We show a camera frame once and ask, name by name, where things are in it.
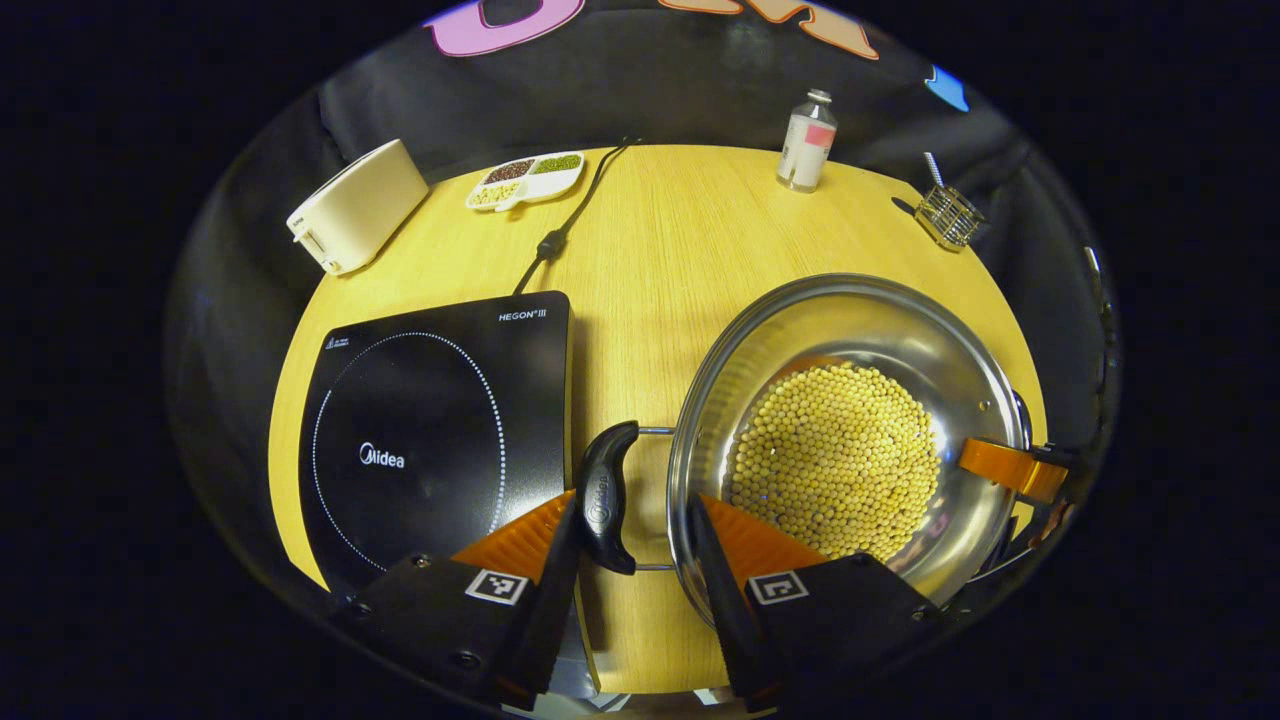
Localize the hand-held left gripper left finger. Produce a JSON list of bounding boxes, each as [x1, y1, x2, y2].
[[335, 490, 586, 713]]

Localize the white divided bean dish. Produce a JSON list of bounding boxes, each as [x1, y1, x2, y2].
[[465, 151, 587, 213]]

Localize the stainless steel pot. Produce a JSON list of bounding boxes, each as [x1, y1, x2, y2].
[[577, 272, 1036, 633]]

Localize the black power cable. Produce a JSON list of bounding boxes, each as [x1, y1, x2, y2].
[[512, 140, 641, 297]]

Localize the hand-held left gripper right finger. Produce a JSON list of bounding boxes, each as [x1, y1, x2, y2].
[[688, 493, 946, 716]]

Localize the small wire basket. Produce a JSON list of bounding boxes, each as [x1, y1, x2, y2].
[[913, 183, 986, 252]]

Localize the clear bottle with pink label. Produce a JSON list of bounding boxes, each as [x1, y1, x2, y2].
[[776, 88, 837, 194]]

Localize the pile of yellow soybeans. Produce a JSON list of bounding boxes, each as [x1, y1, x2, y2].
[[728, 362, 941, 563]]

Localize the white toaster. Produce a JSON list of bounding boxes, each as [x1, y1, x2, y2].
[[286, 138, 431, 277]]

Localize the black induction cooktop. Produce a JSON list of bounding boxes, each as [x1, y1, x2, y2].
[[298, 290, 601, 701]]

